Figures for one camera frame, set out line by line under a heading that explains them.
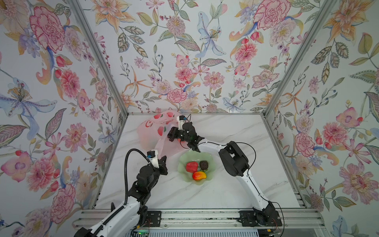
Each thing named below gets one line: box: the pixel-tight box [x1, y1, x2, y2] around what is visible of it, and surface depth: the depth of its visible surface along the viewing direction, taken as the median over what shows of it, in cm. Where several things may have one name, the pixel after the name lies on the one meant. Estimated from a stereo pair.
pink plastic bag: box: [136, 110, 190, 158], surface depth 92 cm
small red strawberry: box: [185, 161, 198, 173], surface depth 90 cm
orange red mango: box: [192, 171, 207, 181], surface depth 87 cm
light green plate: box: [177, 150, 217, 186], surface depth 91 cm
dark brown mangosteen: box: [199, 160, 209, 171], surface depth 90 cm
